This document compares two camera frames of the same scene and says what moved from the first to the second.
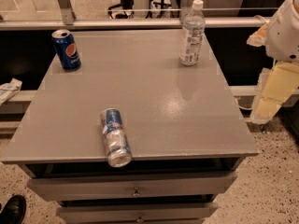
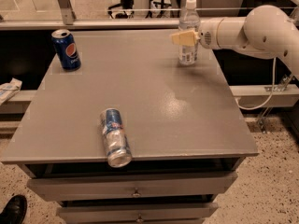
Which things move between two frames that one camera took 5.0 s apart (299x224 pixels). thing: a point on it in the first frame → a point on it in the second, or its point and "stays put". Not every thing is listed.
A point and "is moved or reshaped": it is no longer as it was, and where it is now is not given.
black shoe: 13,211 stays put
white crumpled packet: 9,89 stays put
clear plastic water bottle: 192,40 is moved or reshaped
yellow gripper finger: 275,87 → 206,35
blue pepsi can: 67,49 stays put
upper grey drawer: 128,186 stays put
